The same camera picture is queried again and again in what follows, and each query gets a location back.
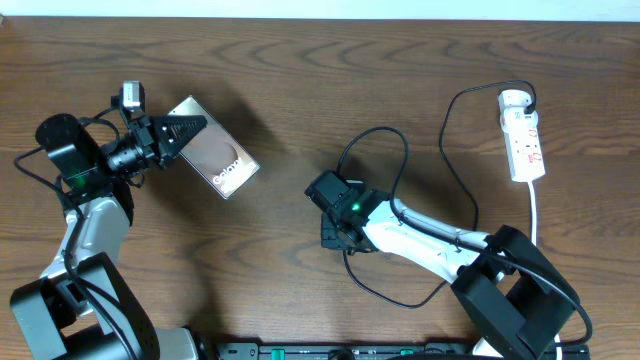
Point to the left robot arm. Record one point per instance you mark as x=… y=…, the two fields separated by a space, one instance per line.
x=81 y=307

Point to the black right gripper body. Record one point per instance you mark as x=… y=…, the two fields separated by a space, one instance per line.
x=330 y=238

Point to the white power strip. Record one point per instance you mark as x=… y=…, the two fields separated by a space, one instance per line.
x=523 y=147

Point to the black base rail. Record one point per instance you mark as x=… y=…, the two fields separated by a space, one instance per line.
x=308 y=351

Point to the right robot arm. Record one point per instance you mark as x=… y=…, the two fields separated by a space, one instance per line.
x=519 y=302

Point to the white charger plug adapter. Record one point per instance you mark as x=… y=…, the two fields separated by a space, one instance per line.
x=513 y=99

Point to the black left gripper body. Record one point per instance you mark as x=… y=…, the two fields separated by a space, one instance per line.
x=151 y=141

